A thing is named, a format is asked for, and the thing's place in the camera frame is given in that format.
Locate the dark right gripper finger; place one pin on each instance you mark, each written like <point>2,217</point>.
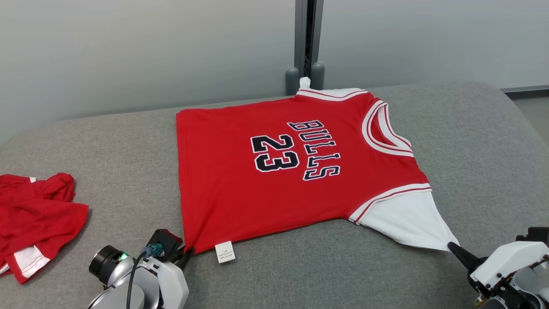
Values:
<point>465,257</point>

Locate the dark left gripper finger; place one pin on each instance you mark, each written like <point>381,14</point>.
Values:
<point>185,259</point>

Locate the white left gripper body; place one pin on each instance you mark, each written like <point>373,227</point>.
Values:
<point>171,283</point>

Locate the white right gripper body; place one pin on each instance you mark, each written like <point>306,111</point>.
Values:
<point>502,262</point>

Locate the red Bulls 23 jersey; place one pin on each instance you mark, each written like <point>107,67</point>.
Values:
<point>223,180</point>

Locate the red shorts white trim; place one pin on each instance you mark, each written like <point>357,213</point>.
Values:
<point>38,214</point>

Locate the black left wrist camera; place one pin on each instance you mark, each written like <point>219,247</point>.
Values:
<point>165,240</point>

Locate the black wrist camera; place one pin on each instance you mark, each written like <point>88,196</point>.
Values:
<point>536,236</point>
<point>165,240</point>

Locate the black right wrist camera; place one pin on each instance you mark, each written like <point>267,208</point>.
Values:
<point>536,236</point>

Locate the grey metal post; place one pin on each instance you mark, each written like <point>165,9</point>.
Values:
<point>301,43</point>

